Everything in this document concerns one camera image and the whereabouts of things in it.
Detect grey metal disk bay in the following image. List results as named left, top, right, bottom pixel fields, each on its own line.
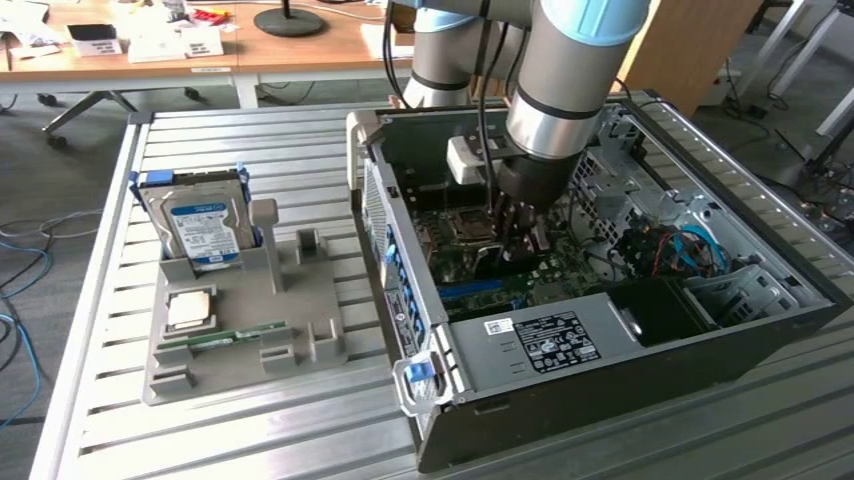
left=679, top=264, right=802, bottom=329

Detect blue wire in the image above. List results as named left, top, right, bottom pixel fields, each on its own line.
left=671, top=223, right=733, bottom=277

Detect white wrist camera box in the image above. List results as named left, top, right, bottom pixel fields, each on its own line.
left=444, top=134, right=503, bottom=185

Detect blue expansion slot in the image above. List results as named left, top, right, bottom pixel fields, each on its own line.
left=435, top=278, right=503, bottom=302

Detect red wire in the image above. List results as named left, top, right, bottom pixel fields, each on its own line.
left=650, top=230, right=677, bottom=274

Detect CPU socket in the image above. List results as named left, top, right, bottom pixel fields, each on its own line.
left=451, top=208, right=496, bottom=242

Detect grey parts rack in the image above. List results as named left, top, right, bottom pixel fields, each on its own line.
left=141, top=197, right=350, bottom=407

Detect red object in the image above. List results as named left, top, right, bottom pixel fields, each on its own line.
left=191, top=6, right=234, bottom=27

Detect flat white box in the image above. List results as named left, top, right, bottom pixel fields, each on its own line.
left=125, top=33, right=190, bottom=65

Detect grey floor cable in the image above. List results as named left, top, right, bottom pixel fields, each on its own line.
left=0, top=208, right=105, bottom=240

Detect wooden desk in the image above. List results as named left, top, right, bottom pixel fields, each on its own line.
left=0, top=0, right=419, bottom=109

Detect blue floor cable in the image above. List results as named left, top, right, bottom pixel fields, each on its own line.
left=0, top=238, right=53, bottom=432

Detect black round lamp base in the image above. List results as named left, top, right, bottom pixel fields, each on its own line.
left=252, top=0, right=330, bottom=39

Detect white table legs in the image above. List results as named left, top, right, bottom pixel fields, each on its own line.
left=731, top=0, right=854, bottom=137

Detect green motherboard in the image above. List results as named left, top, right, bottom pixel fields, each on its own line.
left=411, top=198, right=606, bottom=321

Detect grey rolling chair base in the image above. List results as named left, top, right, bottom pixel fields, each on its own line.
left=37, top=88, right=203, bottom=148

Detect black open PC case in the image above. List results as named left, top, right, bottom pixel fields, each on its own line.
left=344, top=96, right=837, bottom=474

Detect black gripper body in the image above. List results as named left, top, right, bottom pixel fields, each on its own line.
left=495, top=152, right=583, bottom=210

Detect green RAM stick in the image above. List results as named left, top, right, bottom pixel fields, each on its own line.
left=155, top=321, right=290, bottom=352

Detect black fan shroud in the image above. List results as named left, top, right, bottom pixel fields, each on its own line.
left=609, top=278, right=723, bottom=349

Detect hard disk in blue carrier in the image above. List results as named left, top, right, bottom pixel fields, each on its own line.
left=128, top=167, right=260, bottom=274

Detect white box black inside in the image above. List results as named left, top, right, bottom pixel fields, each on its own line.
left=65, top=23, right=127, bottom=58

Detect white box with print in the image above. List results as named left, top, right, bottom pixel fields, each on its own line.
left=180, top=24, right=227, bottom=58

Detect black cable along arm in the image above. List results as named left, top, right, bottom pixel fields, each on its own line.
left=475, top=0, right=502, bottom=211

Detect grey power supply with label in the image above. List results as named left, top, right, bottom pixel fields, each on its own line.
left=442, top=291, right=647, bottom=397

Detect grey case handle blue latch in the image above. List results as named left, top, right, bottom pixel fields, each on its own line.
left=391, top=348, right=458, bottom=417

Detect silver CPU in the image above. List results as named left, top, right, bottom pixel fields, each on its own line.
left=164, top=291, right=216, bottom=330

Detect wooden cabinet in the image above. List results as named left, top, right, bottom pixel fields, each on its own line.
left=611, top=0, right=767, bottom=117

